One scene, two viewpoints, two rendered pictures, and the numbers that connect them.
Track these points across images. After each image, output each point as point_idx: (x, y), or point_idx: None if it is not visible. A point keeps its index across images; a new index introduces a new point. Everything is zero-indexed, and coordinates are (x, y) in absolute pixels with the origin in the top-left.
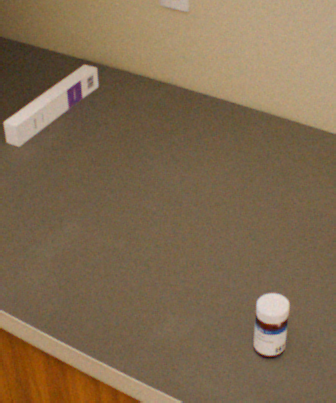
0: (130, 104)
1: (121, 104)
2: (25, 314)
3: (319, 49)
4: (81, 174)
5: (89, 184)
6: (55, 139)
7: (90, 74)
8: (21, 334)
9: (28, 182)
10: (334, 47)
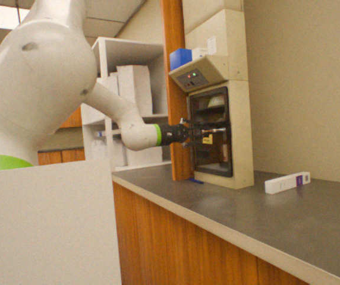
0: (330, 187)
1: (325, 187)
2: (286, 249)
3: None
4: (310, 203)
5: (316, 206)
6: (291, 193)
7: (307, 174)
8: (282, 265)
9: (279, 203)
10: None
